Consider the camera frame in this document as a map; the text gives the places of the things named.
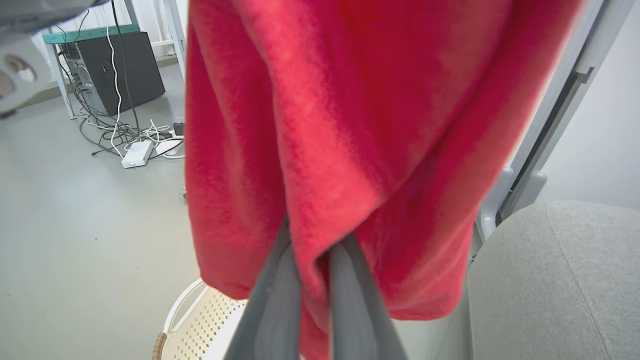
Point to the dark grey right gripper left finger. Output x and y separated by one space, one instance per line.
272 310

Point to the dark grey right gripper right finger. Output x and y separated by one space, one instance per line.
357 315

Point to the red fleece clothing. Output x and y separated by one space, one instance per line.
350 125

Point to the white perforated laundry basket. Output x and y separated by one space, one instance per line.
200 325

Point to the white power strip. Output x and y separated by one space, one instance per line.
137 154

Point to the black computer tower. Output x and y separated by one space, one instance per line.
130 70

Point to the teal top table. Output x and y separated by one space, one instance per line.
85 34

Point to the wide white partition grey frame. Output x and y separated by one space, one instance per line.
492 200

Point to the narrow white partition grey frame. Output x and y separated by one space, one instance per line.
600 150

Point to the white metal rack frame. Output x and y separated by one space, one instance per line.
172 30

